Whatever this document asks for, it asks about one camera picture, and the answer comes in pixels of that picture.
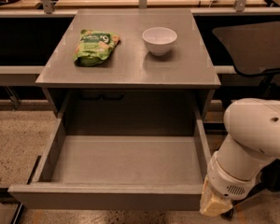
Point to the green snack bag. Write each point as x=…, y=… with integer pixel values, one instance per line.
x=94, y=47

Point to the grey top drawer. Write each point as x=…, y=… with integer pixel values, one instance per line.
x=132, y=150

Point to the white bowl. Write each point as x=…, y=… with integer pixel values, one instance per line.
x=159, y=40

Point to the black metal floor stand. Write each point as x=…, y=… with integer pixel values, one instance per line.
x=15, y=199

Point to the padded gripper body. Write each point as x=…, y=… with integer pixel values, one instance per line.
x=224, y=181

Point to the black office chair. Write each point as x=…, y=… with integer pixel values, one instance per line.
x=255, y=51

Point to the grey drawer cabinet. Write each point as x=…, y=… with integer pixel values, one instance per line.
x=187, y=66

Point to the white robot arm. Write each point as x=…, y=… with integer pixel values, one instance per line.
x=252, y=143

